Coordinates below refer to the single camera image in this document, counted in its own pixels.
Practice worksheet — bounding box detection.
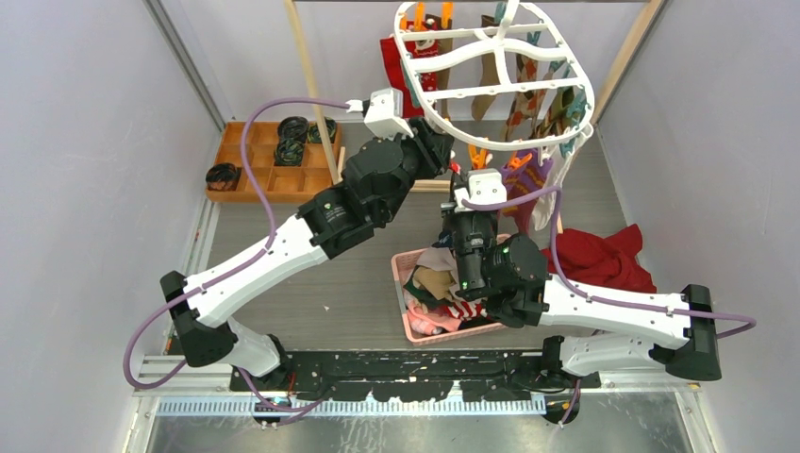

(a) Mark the white plastic clip hanger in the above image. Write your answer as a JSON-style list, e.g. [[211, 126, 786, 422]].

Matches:
[[392, 1, 595, 159]]

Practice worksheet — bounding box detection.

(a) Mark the maroon purple orange striped sock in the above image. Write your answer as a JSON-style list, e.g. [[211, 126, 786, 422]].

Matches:
[[501, 151, 553, 233]]

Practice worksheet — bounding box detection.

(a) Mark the grey beige sock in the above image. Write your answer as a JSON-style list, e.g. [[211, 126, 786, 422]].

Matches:
[[416, 247, 457, 273]]

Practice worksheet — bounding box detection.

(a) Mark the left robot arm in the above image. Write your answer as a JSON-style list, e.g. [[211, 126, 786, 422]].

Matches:
[[160, 117, 454, 391]]

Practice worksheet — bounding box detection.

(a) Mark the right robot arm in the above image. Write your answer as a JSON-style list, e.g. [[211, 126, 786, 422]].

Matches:
[[441, 202, 722, 388]]

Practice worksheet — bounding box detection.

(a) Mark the wooden clothes rack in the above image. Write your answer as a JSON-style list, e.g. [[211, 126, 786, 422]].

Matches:
[[282, 0, 665, 236]]

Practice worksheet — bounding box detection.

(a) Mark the red hanging sock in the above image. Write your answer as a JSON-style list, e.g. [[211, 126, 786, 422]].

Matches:
[[379, 14, 442, 119]]

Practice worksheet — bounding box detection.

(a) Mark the tan ribbed sock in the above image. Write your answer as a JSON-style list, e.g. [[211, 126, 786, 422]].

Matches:
[[412, 266, 455, 301]]

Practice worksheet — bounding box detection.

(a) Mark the white hanging sock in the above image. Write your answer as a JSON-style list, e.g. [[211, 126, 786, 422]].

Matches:
[[531, 131, 592, 232]]

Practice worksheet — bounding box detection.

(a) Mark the pink plastic basket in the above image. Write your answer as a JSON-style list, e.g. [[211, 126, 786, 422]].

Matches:
[[391, 248, 504, 346]]

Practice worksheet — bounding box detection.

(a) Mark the argyle hanging sock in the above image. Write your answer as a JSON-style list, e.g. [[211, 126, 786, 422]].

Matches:
[[502, 54, 544, 142]]

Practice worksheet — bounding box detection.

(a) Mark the rolled dark green sock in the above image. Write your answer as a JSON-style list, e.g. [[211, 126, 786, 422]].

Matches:
[[307, 117, 339, 145]]

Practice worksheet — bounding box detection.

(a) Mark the red cloth on table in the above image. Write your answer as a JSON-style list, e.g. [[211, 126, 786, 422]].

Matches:
[[556, 224, 658, 294]]

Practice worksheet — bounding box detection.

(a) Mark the rolled dark sock centre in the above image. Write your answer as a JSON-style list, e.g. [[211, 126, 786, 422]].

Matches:
[[274, 138, 306, 167]]

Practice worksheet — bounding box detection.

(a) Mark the green striped hanging sock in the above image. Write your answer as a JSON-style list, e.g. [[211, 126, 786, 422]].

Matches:
[[533, 87, 586, 139]]

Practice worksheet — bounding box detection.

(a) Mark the orange wooden compartment tray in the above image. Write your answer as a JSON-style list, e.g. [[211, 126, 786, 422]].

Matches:
[[206, 122, 332, 203]]

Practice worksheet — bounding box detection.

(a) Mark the rolled dark sock left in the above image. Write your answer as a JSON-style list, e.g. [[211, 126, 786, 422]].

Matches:
[[205, 162, 242, 192]]

